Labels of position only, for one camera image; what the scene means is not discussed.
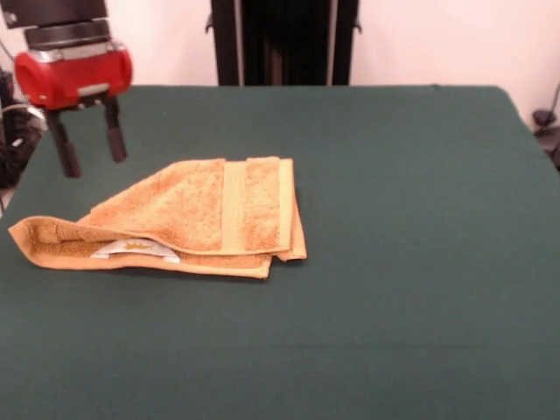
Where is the dark round stand base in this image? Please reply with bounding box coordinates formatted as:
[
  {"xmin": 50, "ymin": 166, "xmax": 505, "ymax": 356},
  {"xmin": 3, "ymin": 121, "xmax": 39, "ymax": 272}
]
[{"xmin": 531, "ymin": 108, "xmax": 560, "ymax": 172}]

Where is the dark green table cloth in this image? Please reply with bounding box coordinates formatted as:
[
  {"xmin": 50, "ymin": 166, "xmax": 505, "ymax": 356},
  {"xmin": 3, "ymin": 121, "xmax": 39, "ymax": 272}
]
[{"xmin": 0, "ymin": 84, "xmax": 560, "ymax": 420}]

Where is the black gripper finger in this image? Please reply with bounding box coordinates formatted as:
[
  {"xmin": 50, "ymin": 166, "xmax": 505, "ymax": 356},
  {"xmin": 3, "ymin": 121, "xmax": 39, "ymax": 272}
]
[
  {"xmin": 45, "ymin": 108, "xmax": 83, "ymax": 179},
  {"xmin": 102, "ymin": 94, "xmax": 129, "ymax": 164}
]

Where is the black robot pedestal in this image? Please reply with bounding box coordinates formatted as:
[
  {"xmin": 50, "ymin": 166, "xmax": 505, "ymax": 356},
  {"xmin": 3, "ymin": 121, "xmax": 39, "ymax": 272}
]
[{"xmin": 204, "ymin": 0, "xmax": 364, "ymax": 87}]

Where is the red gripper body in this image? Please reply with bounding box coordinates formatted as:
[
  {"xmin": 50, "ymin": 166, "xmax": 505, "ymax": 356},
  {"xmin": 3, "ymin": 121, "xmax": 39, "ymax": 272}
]
[{"xmin": 13, "ymin": 39, "xmax": 133, "ymax": 110}]

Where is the black equipment with cables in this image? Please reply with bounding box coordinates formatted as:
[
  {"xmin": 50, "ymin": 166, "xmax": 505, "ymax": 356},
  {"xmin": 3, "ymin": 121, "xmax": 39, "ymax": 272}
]
[{"xmin": 0, "ymin": 69, "xmax": 50, "ymax": 189}]

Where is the orange terry towel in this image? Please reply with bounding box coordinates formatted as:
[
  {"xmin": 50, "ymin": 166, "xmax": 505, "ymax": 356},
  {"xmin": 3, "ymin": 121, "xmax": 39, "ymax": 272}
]
[{"xmin": 7, "ymin": 156, "xmax": 309, "ymax": 281}]

